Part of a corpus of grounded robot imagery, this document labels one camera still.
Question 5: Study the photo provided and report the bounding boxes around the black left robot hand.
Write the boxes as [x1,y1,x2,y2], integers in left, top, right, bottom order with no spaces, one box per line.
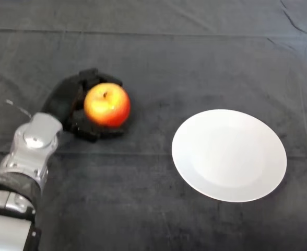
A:
[39,67,131,143]

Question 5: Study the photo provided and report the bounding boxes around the red yellow apple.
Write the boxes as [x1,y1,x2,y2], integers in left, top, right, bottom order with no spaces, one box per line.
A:
[83,82,132,128]

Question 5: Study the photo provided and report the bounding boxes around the white round plate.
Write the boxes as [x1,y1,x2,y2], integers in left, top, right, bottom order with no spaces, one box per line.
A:
[171,109,288,203]

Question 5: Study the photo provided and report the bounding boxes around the black cloth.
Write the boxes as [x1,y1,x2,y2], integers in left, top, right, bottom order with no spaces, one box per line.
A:
[0,0,307,251]

